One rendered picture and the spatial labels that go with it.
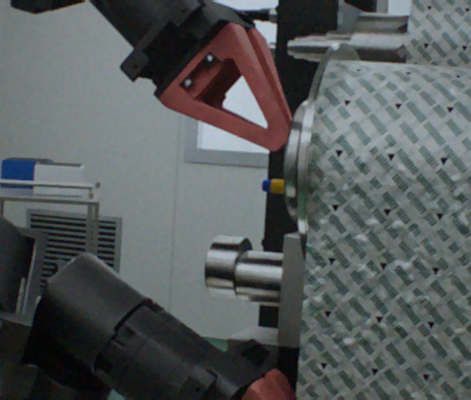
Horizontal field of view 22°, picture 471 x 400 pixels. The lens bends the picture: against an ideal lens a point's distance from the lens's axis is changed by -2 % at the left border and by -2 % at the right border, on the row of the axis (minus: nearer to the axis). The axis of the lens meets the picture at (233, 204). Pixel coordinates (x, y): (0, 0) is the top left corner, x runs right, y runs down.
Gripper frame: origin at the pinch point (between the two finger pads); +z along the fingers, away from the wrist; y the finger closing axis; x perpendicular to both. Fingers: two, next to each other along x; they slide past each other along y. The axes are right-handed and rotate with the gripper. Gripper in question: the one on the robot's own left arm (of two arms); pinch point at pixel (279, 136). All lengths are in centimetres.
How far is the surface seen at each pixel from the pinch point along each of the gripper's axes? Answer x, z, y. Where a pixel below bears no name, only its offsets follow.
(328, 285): -2.0, 9.9, 7.5
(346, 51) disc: 7.0, 0.0, 1.8
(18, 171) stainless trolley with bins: -194, -197, -410
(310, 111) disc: 4.1, 2.6, 8.1
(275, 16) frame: 1.2, -14.9, -26.1
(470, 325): 2.2, 17.0, 7.1
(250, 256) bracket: -7.0, 3.7, -1.2
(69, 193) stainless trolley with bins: -174, -163, -392
